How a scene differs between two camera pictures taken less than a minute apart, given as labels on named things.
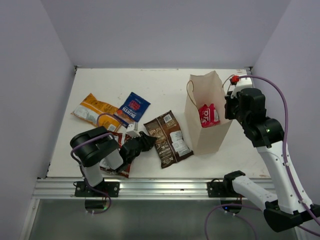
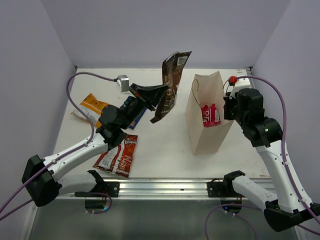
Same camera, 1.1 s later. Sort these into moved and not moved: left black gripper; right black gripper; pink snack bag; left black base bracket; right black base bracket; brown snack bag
Moved: brown snack bag; left black gripper
Not moved: right black base bracket; right black gripper; pink snack bag; left black base bracket
